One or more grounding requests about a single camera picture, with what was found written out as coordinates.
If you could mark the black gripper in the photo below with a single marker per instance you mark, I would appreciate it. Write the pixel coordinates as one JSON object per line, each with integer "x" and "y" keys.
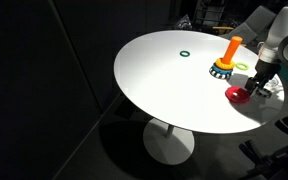
{"x": 264, "y": 72}

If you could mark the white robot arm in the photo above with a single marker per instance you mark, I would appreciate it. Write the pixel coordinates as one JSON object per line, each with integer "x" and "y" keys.
{"x": 272, "y": 54}

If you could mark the black and purple equipment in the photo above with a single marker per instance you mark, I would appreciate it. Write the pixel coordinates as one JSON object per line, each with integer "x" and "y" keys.
{"x": 273, "y": 166}

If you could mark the orange ring toss peg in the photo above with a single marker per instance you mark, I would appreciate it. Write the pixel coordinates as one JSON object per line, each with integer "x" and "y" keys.
{"x": 231, "y": 49}

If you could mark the white round pedestal table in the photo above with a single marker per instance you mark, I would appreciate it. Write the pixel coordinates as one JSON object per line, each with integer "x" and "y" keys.
{"x": 166, "y": 74}

